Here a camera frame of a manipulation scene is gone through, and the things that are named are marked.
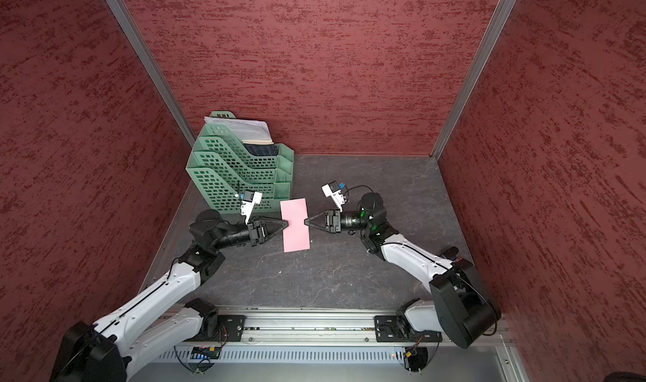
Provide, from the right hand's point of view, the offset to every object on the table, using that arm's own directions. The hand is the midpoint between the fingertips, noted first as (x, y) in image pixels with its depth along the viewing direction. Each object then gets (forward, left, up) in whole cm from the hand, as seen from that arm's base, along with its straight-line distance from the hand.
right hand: (306, 227), depth 69 cm
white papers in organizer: (+43, +24, 0) cm, 49 cm away
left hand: (-1, +6, +1) cm, 6 cm away
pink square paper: (-2, +3, 0) cm, 4 cm away
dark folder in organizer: (+43, +22, -10) cm, 49 cm away
